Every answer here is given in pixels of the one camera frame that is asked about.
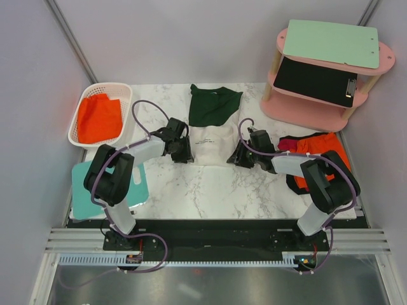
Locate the orange t shirt in basket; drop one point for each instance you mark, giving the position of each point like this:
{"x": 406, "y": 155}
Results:
{"x": 99, "y": 119}

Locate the aluminium frame rail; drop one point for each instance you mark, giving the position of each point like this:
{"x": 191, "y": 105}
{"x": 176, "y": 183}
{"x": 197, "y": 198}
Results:
{"x": 342, "y": 241}

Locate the white plastic laundry basket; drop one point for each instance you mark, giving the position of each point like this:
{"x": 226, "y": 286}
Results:
{"x": 119, "y": 91}

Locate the white slotted cable duct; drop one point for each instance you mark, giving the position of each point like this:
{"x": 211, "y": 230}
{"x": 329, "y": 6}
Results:
{"x": 125, "y": 260}

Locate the teal cutting board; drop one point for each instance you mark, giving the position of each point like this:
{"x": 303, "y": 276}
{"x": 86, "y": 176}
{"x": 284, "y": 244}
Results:
{"x": 82, "y": 206}

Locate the orange t shirt pile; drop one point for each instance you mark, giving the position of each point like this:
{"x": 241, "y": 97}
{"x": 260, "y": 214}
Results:
{"x": 319, "y": 143}

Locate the black t shirt pile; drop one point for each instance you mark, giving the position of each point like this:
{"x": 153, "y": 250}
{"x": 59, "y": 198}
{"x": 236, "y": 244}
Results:
{"x": 292, "y": 184}

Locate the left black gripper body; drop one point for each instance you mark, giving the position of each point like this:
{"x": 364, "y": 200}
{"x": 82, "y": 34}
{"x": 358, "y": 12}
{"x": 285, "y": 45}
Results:
{"x": 182, "y": 152}

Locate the mint green board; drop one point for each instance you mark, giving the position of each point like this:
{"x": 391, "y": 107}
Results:
{"x": 332, "y": 42}

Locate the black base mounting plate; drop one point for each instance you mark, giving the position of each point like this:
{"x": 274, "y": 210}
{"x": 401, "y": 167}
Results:
{"x": 148, "y": 227}

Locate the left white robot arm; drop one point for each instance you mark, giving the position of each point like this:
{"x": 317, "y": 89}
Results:
{"x": 110, "y": 173}

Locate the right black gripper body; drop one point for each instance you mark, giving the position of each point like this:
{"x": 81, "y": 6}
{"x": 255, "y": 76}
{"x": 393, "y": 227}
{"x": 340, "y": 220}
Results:
{"x": 245, "y": 157}

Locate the dark green t shirt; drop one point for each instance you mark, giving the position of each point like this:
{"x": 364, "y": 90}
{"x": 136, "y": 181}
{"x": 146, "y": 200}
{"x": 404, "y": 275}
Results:
{"x": 212, "y": 107}

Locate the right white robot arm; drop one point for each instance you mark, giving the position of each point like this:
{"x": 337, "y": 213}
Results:
{"x": 330, "y": 183}

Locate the magenta t shirt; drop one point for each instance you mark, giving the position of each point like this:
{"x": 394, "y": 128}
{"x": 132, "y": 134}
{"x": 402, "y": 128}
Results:
{"x": 288, "y": 144}

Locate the black clipboard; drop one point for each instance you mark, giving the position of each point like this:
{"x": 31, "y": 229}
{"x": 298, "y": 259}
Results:
{"x": 330, "y": 85}

